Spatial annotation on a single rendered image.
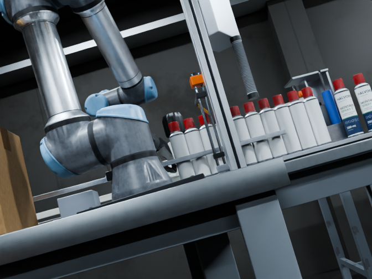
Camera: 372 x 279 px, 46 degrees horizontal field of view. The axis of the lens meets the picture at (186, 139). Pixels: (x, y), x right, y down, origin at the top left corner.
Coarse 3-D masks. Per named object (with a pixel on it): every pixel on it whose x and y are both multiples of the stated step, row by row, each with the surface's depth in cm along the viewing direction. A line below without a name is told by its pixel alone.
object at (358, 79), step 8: (360, 80) 150; (360, 88) 149; (368, 88) 149; (360, 96) 149; (368, 96) 148; (360, 104) 150; (368, 104) 148; (368, 112) 148; (368, 120) 148; (368, 128) 149
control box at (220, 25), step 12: (204, 0) 136; (216, 0) 140; (228, 0) 149; (204, 12) 136; (216, 12) 136; (228, 12) 145; (204, 24) 136; (216, 24) 134; (228, 24) 141; (216, 36) 136; (228, 36) 139; (216, 48) 147
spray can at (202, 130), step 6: (204, 126) 145; (210, 126) 145; (204, 132) 144; (210, 132) 144; (204, 138) 144; (204, 144) 145; (216, 144) 144; (210, 156) 143; (210, 162) 143; (222, 162) 143; (210, 168) 144
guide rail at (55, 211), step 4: (176, 176) 146; (176, 180) 146; (100, 196) 144; (104, 196) 144; (108, 196) 144; (100, 200) 144; (104, 200) 144; (56, 208) 143; (44, 212) 142; (48, 212) 143; (52, 212) 143; (56, 212) 143; (40, 216) 142; (44, 216) 142; (48, 216) 142
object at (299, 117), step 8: (288, 96) 149; (296, 96) 148; (296, 104) 146; (296, 112) 146; (304, 112) 146; (296, 120) 146; (304, 120) 145; (296, 128) 147; (304, 128) 145; (304, 136) 145; (312, 136) 145; (304, 144) 145; (312, 144) 144
